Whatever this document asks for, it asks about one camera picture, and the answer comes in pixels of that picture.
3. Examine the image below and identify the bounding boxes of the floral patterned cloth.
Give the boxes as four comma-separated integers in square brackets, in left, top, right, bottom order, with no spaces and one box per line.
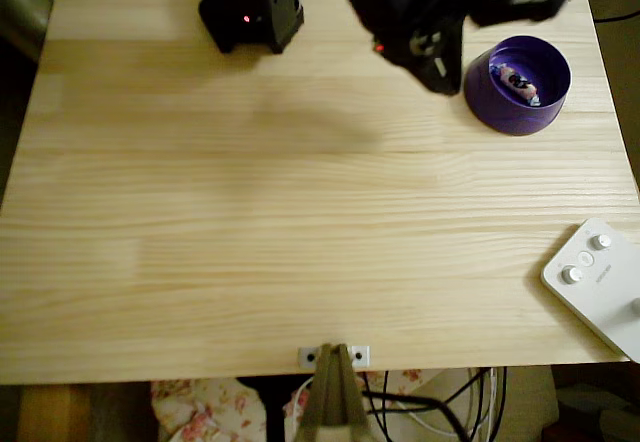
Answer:
[149,367,424,442]

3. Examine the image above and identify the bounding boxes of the white candy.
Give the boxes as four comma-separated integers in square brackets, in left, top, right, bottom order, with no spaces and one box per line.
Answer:
[491,63,542,109]

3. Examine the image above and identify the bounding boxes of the purple plastic bowl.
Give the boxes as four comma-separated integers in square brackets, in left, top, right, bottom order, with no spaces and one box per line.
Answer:
[462,34,573,138]

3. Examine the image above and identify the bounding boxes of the white metal bracket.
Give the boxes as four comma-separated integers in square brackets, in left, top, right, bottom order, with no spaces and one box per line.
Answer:
[297,344,372,367]

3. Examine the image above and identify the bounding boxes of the thick black cable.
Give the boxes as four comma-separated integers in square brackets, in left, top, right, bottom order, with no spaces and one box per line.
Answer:
[360,369,474,442]

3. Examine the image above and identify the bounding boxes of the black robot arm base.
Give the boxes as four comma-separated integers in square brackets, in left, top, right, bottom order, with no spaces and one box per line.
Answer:
[198,0,306,56]

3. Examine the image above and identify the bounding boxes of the white control box with knobs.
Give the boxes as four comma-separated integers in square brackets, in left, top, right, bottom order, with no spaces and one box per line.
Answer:
[540,217,640,364]

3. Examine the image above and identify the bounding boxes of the tan wooden stand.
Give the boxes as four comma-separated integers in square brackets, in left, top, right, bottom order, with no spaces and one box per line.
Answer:
[296,342,374,442]

